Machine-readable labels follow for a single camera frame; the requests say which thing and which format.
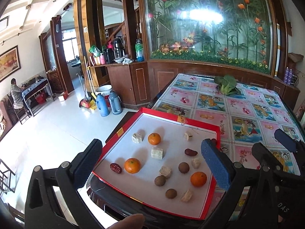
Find pale sugarcane piece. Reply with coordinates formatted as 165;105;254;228
191;158;202;169

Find white sugarcane piece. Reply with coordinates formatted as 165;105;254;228
180;189;193;203

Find brown longan fruit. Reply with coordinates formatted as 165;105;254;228
178;162;190;174

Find orange mandarin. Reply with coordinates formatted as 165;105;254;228
124;158;141;174
148;133;161;145
190;172;207;188

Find small sugarcane chunk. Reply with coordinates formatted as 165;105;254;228
184;131;193;141

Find left hand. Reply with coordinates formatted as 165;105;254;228
108;214;145;229

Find fruit-pattern pink tablecloth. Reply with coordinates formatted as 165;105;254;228
152;73;303;220

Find purple bottles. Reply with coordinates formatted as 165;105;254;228
283;67;293;85

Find brown longan on tray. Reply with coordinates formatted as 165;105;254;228
154;175;166;187

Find red-bordered white tray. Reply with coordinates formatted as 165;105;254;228
93;108;220;220

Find sugarcane chunk under gripper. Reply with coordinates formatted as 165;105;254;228
150;147;164;160

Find green bok choy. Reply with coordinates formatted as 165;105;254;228
214;75;241;96

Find dark red jujube date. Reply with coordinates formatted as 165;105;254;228
110;163;123;174

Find large sugarcane chunk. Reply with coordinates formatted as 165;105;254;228
132;133;143;144

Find red dustpan with broom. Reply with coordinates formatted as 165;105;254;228
79;56;97;111

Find blue thermos flask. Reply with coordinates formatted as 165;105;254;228
96;94;110;117

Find person in dark coat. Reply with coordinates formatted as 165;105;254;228
10;78;24;109

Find flower bamboo glass panel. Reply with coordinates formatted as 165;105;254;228
144;0;272;74

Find grey-blue thermos flask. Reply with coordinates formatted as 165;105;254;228
109;90;123;115

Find white basin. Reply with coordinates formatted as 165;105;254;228
96;84;112;96

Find green plastic bottle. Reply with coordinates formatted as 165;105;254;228
135;38;145;62

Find black thermos jug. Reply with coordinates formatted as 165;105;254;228
113;37;125;59

